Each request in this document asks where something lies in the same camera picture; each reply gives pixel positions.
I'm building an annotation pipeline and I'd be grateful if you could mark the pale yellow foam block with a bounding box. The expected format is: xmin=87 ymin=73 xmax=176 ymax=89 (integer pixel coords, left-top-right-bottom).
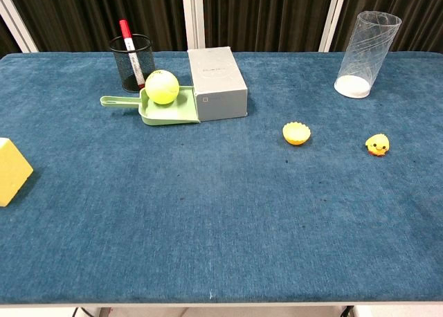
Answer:
xmin=0 ymin=137 xmax=35 ymax=208

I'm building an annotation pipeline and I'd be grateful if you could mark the red capped marker pen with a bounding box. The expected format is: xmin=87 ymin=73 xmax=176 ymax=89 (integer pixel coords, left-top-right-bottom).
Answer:
xmin=119 ymin=19 xmax=146 ymax=90

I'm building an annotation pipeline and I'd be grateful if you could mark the black pleated curtain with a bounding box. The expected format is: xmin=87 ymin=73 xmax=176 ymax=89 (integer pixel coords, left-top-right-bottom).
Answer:
xmin=3 ymin=0 xmax=185 ymax=53
xmin=201 ymin=0 xmax=336 ymax=53
xmin=0 ymin=16 xmax=22 ymax=59
xmin=330 ymin=0 xmax=443 ymax=53

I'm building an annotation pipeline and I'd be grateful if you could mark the light green plastic dustpan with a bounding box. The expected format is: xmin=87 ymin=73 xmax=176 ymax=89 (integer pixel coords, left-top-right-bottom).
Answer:
xmin=100 ymin=85 xmax=201 ymax=127

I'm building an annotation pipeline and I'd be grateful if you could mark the clear plastic cup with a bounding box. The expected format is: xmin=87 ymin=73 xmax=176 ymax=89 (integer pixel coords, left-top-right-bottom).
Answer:
xmin=334 ymin=10 xmax=403 ymax=99

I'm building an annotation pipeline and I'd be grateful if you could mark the small yellow orange toy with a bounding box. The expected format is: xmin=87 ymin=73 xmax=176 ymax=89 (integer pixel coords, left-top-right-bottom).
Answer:
xmin=365 ymin=133 xmax=390 ymax=158

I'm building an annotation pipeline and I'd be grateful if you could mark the blue table cloth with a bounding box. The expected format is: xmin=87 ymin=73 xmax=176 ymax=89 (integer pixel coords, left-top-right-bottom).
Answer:
xmin=0 ymin=52 xmax=443 ymax=305

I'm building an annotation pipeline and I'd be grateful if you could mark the yellow-green tennis ball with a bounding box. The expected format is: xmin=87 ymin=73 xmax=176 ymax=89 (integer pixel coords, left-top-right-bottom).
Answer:
xmin=145 ymin=69 xmax=180 ymax=106

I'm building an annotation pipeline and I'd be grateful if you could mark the black mesh pen holder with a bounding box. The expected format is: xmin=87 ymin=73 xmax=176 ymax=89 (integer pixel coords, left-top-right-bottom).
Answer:
xmin=109 ymin=33 xmax=156 ymax=93

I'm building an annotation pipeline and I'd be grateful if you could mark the grey cardboard box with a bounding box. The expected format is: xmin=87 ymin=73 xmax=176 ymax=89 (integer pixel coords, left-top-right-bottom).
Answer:
xmin=187 ymin=46 xmax=249 ymax=123

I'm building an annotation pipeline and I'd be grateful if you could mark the yellow toy eggshell half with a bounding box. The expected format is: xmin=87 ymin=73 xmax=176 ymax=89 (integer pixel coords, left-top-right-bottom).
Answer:
xmin=282 ymin=121 xmax=311 ymax=147

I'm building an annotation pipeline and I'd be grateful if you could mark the white frame post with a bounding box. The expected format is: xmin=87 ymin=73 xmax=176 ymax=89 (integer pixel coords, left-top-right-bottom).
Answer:
xmin=0 ymin=0 xmax=39 ymax=53
xmin=181 ymin=0 xmax=206 ymax=51
xmin=318 ymin=0 xmax=349 ymax=53

